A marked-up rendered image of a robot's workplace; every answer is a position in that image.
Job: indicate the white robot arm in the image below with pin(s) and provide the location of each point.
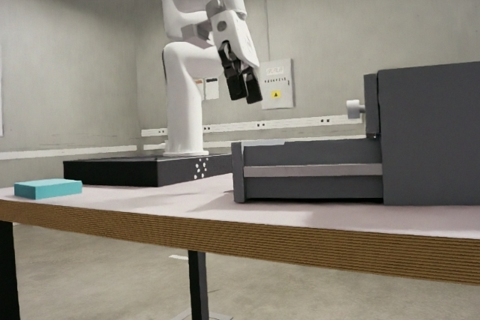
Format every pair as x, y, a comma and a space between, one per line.
181, 62

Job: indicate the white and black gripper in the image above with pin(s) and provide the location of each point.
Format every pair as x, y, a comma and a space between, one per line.
236, 38

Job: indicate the grey cabinet with drawer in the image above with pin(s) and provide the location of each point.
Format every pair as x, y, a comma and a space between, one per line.
426, 150

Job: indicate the teal rectangular block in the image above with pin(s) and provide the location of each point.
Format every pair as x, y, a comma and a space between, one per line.
47, 188

